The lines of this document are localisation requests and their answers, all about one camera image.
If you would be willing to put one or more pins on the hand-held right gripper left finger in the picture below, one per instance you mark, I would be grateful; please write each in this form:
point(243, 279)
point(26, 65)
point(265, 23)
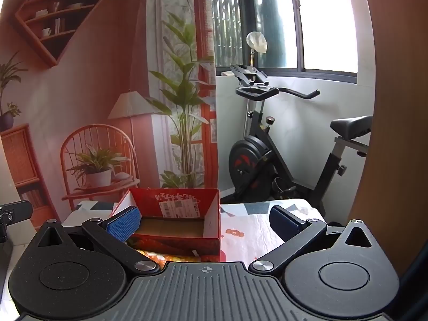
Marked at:
point(123, 225)

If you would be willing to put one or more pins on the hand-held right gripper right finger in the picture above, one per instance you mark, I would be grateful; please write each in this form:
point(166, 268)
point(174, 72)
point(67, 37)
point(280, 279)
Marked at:
point(284, 222)

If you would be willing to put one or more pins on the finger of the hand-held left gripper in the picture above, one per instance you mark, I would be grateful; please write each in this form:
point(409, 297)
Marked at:
point(18, 212)

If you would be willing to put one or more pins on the orange floral cloth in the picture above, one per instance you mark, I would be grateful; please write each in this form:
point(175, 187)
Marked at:
point(156, 256)

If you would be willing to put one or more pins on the red cardboard box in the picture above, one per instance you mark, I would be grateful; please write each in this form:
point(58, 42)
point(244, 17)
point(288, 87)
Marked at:
point(180, 242)

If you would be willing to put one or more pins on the printed blanket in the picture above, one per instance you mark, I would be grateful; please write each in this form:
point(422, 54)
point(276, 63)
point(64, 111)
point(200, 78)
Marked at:
point(247, 237)

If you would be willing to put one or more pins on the black exercise bike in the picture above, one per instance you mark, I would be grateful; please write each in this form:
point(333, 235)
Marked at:
point(255, 160)

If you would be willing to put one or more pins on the brown wooden panel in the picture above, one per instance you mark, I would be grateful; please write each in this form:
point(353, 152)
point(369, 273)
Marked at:
point(394, 107)

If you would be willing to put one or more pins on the white covered pole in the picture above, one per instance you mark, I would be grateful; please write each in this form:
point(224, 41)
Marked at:
point(256, 42)

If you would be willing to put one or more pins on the dark framed window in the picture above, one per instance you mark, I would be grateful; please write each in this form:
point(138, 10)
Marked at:
point(327, 23)

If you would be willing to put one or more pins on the printed room wall poster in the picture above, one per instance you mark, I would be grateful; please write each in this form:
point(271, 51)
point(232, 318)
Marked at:
point(100, 73)

